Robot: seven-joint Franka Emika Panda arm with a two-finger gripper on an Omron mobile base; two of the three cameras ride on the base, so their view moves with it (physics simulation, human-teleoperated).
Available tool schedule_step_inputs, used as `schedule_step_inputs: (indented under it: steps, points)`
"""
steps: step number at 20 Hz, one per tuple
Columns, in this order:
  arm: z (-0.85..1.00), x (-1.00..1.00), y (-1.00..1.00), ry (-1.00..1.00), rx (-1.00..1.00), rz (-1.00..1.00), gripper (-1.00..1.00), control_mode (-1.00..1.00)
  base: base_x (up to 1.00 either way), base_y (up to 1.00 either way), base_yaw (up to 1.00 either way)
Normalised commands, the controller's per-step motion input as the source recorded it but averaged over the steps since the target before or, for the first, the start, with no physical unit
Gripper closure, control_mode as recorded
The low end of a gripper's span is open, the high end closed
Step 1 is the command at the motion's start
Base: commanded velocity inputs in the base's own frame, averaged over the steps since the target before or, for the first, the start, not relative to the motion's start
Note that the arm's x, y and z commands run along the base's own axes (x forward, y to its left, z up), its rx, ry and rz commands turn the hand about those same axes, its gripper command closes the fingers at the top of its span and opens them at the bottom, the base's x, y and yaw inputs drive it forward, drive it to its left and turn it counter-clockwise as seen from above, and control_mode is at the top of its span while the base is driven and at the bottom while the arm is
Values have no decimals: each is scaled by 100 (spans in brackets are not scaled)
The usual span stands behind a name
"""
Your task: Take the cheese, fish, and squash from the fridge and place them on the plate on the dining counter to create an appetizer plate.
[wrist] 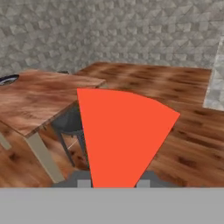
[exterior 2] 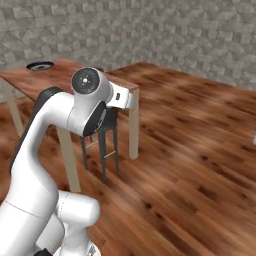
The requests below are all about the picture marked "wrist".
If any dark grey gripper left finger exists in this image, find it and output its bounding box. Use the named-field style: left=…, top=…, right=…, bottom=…
left=52, top=170, right=94, bottom=189

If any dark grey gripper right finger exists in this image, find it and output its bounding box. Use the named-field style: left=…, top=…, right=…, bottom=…
left=134, top=170, right=179, bottom=189

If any orange cheese wedge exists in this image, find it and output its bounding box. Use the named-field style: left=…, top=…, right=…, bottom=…
left=76, top=87, right=181, bottom=189

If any wooden dining counter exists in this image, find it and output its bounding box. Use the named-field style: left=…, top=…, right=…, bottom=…
left=0, top=68, right=107, bottom=184

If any dark round plate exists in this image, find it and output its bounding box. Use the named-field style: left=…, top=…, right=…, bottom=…
left=0, top=73, right=21, bottom=87

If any dark grey stool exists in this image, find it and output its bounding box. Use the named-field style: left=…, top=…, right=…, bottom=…
left=51, top=99, right=90, bottom=171

